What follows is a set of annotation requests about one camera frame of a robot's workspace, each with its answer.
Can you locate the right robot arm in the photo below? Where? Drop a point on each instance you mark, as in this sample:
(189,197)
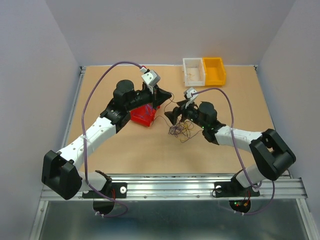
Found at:
(271,154)

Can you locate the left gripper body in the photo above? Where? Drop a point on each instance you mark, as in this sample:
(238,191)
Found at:
(146,96)

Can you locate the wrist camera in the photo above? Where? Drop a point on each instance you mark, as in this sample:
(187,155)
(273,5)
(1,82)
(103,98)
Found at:
(190,95)
(149,77)

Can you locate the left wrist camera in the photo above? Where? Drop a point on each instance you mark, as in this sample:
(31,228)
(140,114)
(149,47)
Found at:
(149,77)

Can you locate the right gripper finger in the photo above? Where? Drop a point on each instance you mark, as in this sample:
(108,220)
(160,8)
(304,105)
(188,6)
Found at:
(173,115)
(182,103)

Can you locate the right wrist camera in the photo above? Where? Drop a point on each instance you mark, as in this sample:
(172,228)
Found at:
(190,95)

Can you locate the aluminium mounting rail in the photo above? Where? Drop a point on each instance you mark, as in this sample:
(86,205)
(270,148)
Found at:
(162,187)

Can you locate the yellow plastic bin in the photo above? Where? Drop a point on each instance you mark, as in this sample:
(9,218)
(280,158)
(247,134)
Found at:
(215,73)

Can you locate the red plastic bin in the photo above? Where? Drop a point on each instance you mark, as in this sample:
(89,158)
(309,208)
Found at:
(144,115)

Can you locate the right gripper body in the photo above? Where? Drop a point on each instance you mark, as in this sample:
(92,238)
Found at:
(191,113)

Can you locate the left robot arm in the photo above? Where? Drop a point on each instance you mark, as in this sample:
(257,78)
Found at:
(60,171)

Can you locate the white plastic bin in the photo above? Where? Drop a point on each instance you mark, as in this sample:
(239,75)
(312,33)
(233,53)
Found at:
(194,73)

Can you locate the left aluminium side rail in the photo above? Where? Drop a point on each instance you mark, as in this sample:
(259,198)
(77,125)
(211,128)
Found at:
(82,71)

